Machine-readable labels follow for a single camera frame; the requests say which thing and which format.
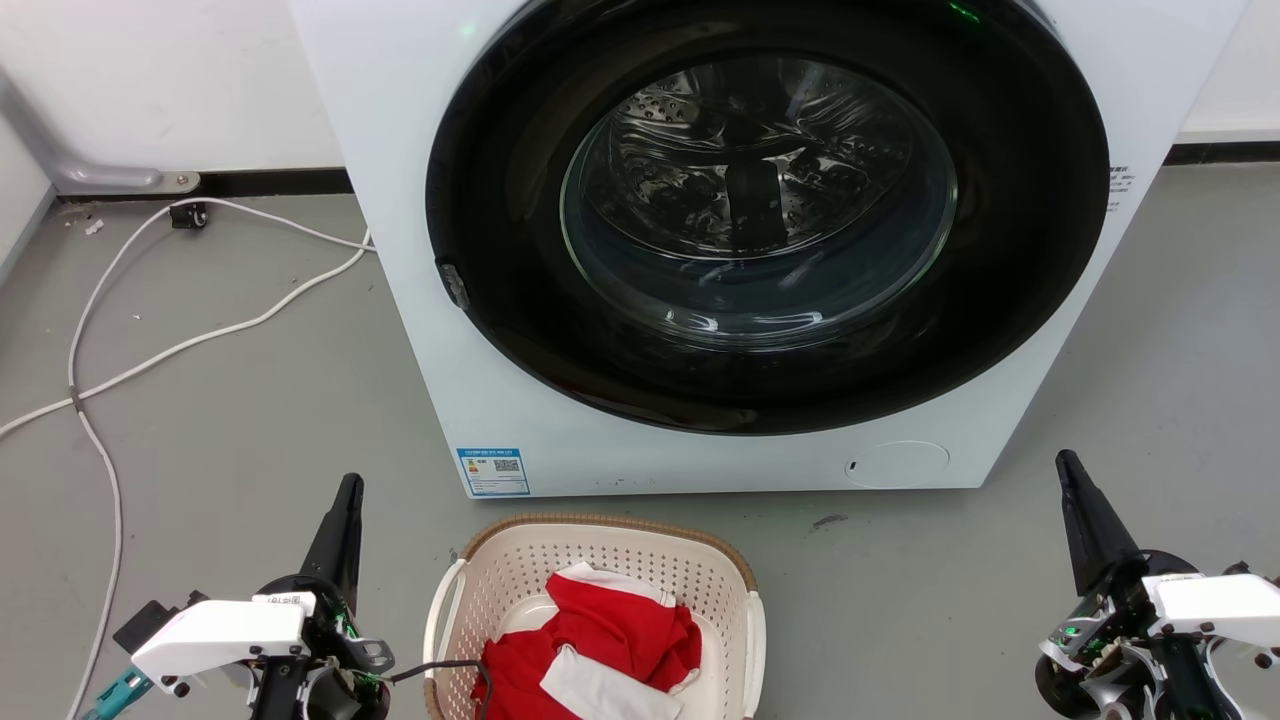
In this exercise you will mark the blue energy label sticker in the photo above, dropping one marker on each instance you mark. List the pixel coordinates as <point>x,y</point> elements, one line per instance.
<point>492,472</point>

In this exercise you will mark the teal plastic bracket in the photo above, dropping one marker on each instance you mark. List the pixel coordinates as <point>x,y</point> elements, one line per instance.
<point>118,694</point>

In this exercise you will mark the beige perforated laundry basket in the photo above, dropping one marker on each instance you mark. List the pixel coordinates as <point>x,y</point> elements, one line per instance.
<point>520,565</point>

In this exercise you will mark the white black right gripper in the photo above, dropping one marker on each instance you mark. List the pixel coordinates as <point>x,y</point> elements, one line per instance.
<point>1215,605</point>

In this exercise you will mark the red and white garment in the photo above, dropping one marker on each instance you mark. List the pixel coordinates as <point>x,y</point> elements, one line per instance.
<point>620,630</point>

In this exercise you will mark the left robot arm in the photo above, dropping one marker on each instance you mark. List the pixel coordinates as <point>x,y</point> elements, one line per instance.
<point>315,698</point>

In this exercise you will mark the grey wall pipe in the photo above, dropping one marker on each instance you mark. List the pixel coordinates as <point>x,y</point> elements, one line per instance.
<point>90,175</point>

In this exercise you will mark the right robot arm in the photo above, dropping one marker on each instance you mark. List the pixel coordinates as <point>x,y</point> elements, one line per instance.
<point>1130,685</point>

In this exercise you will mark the small black wall clip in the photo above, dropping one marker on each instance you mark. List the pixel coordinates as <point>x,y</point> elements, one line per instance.
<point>188,215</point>

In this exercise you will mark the black round washer door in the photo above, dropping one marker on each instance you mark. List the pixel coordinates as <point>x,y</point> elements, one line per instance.
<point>1010,250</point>

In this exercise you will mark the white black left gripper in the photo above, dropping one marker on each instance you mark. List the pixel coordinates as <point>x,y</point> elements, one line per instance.
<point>225,635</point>

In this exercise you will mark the white front-load washing machine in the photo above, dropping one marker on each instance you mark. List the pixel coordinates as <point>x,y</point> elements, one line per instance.
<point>420,300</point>

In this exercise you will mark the round white filter cover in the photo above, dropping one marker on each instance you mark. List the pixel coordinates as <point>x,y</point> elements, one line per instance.
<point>897,464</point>

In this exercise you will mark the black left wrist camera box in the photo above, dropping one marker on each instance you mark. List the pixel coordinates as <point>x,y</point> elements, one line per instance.
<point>145,625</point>

